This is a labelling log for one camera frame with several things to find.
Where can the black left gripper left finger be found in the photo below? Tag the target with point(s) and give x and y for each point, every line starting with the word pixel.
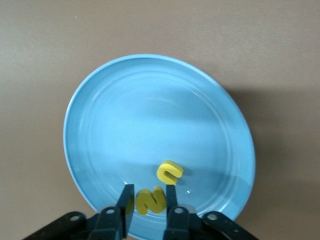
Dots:
pixel 112 225

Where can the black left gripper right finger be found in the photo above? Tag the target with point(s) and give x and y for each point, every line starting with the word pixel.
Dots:
pixel 180 225

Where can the yellow foam digit two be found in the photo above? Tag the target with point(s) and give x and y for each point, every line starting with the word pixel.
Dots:
pixel 150 202

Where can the yellow foam letter U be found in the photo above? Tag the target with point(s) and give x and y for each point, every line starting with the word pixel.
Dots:
pixel 165 175

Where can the blue plate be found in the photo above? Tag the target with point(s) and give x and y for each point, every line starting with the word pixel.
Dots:
pixel 150 125

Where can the brown table cover sheet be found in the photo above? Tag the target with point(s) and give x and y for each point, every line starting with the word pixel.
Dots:
pixel 37 75

